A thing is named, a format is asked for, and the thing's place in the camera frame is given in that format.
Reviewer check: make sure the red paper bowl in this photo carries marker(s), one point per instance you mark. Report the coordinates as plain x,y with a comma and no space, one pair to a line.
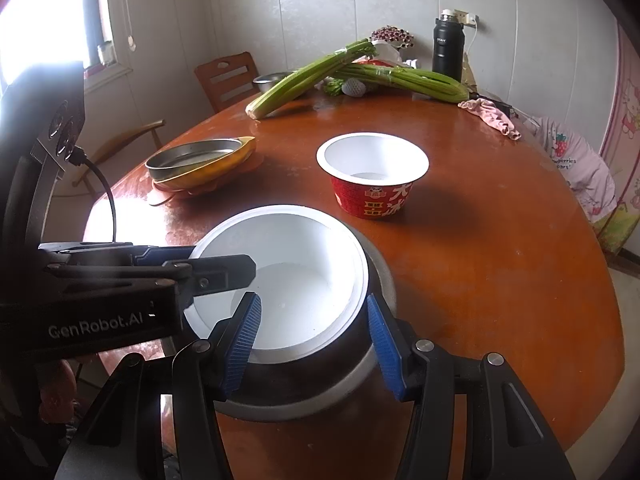
370,200
300,285

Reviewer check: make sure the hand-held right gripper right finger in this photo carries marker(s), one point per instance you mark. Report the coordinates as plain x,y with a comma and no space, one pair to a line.
385,350

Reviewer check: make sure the green celery bunch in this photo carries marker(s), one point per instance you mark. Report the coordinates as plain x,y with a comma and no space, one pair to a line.
415,82

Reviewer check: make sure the bundle of red-tipped sticks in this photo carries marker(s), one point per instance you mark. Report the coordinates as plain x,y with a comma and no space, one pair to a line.
392,36

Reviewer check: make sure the pink printed garment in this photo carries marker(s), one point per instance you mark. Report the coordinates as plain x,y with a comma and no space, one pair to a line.
580,170

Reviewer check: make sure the white plastic bag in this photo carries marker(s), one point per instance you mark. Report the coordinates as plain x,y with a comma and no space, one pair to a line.
387,54

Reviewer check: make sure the orange round plate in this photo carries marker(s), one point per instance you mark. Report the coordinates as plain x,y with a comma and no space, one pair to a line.
200,191

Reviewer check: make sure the black thermos bottle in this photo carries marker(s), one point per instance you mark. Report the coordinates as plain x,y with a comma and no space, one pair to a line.
447,47

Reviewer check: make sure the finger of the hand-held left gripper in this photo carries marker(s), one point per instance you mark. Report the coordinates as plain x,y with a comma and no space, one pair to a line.
220,275
150,254

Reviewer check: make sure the celery bunch with white base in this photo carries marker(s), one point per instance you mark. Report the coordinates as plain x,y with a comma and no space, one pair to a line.
290,87

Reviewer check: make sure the wooden slat-back chair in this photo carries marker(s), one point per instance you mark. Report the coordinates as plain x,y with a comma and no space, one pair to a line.
225,80

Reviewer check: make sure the stainless steel plate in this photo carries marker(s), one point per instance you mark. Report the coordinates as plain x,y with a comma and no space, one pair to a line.
190,157

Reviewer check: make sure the armchair with brown seat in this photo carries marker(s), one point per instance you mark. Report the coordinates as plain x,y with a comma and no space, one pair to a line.
130,135

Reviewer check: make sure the pink cartoon printed panel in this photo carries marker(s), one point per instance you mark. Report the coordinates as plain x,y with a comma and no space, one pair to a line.
625,135

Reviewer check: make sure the stainless steel basin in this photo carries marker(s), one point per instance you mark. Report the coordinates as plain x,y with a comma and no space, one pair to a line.
272,80

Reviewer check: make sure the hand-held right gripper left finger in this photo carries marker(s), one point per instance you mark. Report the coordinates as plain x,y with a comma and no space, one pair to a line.
242,345

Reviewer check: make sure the white foam fruit net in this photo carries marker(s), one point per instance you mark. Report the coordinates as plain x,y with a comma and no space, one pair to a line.
354,87

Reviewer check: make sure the white wall socket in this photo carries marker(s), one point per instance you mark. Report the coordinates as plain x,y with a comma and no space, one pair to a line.
469,18

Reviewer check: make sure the window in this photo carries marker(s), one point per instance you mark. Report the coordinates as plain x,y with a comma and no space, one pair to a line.
50,20

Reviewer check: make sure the yellow shell-shaped plate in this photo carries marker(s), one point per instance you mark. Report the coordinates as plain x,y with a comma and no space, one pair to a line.
210,175

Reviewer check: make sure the pink crumpled cloth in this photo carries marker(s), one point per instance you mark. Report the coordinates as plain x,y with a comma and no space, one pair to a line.
487,115

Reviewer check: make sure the person's left hand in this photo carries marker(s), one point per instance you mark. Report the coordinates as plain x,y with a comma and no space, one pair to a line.
60,390

